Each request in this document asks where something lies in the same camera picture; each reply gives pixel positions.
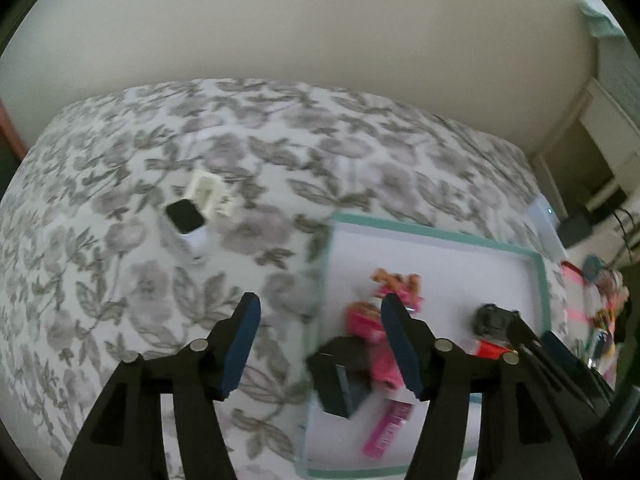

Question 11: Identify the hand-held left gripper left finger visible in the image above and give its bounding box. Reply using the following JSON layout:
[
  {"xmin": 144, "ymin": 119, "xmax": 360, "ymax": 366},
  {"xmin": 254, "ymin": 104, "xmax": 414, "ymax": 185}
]
[{"xmin": 60, "ymin": 292, "xmax": 262, "ymax": 480}]

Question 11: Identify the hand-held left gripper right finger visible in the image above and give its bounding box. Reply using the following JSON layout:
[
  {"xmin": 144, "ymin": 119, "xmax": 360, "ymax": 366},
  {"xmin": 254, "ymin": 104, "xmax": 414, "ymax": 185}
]
[{"xmin": 381, "ymin": 292, "xmax": 583, "ymax": 480}]

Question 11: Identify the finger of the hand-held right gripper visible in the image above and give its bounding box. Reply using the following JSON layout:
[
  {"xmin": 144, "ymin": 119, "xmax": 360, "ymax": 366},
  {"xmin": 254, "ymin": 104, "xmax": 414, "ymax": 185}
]
[
  {"xmin": 542, "ymin": 331, "xmax": 613, "ymax": 403},
  {"xmin": 505, "ymin": 311, "xmax": 601, "ymax": 426}
]

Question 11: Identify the red and white bottle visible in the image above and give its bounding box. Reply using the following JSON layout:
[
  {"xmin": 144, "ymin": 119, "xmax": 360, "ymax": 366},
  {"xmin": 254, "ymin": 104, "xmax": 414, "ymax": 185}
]
[{"xmin": 475, "ymin": 339, "xmax": 516, "ymax": 361}]

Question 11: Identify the pink fitness band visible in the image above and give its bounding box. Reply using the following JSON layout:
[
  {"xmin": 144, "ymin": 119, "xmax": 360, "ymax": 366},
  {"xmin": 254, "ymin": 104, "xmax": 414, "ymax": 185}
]
[{"xmin": 346, "ymin": 300, "xmax": 407, "ymax": 392}]

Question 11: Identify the black toy car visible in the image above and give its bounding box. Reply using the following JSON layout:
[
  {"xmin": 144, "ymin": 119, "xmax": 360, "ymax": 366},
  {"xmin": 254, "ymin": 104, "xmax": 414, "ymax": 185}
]
[{"xmin": 474, "ymin": 303, "xmax": 521, "ymax": 338}]

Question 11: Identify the pink toy dog figure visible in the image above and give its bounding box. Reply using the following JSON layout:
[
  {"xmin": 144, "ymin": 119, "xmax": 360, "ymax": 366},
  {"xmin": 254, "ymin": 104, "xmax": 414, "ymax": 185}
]
[{"xmin": 370, "ymin": 267, "xmax": 423, "ymax": 311}]

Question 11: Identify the black charger plug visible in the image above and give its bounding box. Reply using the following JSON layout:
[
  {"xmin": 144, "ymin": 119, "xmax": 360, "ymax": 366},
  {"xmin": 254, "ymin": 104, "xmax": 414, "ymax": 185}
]
[{"xmin": 306, "ymin": 336, "xmax": 373, "ymax": 418}]

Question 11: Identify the magenta plastic bar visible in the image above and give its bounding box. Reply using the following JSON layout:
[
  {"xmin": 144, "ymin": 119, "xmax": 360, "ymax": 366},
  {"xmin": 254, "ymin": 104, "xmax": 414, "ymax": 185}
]
[{"xmin": 361, "ymin": 399, "xmax": 415, "ymax": 458}]

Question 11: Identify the shallow teal cardboard box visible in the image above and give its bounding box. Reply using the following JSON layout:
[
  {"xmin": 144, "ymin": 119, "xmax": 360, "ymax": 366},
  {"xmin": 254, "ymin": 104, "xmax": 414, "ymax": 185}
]
[{"xmin": 300, "ymin": 212, "xmax": 551, "ymax": 480}]

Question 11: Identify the pile of colourful trinkets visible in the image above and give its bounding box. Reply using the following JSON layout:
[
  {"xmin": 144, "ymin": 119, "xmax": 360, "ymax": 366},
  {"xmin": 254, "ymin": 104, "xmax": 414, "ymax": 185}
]
[{"xmin": 585, "ymin": 270, "xmax": 633, "ymax": 361}]

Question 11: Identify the round blue trinket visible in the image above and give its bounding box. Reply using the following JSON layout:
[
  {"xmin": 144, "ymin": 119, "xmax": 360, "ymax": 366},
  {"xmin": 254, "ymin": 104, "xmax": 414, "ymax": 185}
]
[{"xmin": 582, "ymin": 255, "xmax": 608, "ymax": 281}]

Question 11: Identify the white power bank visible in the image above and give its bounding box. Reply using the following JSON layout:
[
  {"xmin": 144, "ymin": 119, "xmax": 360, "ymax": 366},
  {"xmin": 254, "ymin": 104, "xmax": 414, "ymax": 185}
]
[{"xmin": 527, "ymin": 197, "xmax": 566, "ymax": 261}]

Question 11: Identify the black power adapter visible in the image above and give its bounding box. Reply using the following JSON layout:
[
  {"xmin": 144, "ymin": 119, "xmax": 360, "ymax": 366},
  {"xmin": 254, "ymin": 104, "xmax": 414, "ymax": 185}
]
[{"xmin": 557, "ymin": 212, "xmax": 593, "ymax": 246}]

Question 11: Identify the grey floral blanket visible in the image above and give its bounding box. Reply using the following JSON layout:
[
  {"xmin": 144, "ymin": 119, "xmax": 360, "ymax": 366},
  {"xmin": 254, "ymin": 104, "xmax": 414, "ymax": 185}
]
[{"xmin": 0, "ymin": 77, "xmax": 571, "ymax": 480}]

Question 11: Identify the white smartwatch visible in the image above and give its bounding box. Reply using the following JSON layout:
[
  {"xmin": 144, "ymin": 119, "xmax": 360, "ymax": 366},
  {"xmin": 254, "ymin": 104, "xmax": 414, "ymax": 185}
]
[{"xmin": 160, "ymin": 199, "xmax": 211, "ymax": 266}]

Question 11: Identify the cream plastic clip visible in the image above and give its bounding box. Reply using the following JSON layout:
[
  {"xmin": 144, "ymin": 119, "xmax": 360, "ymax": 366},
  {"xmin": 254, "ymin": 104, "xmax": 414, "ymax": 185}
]
[{"xmin": 187, "ymin": 170, "xmax": 238, "ymax": 218}]

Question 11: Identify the white nightstand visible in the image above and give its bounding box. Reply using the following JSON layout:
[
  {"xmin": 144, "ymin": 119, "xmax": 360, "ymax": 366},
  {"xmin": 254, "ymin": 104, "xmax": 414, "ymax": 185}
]
[{"xmin": 532, "ymin": 77, "xmax": 640, "ymax": 221}]

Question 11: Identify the pale green cloth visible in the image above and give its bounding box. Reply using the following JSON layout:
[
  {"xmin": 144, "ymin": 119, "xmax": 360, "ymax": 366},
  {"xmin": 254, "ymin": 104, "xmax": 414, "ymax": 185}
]
[{"xmin": 577, "ymin": 2, "xmax": 623, "ymax": 38}]

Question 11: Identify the black cable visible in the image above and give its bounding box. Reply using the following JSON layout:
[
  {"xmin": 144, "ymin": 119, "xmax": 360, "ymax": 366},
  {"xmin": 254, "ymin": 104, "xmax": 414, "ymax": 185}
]
[{"xmin": 610, "ymin": 205, "xmax": 640, "ymax": 271}]

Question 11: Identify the reddish wooden post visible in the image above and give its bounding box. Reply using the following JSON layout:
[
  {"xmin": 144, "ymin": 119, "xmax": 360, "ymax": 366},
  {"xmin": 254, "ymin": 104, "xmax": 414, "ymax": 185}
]
[{"xmin": 0, "ymin": 100, "xmax": 28, "ymax": 158}]

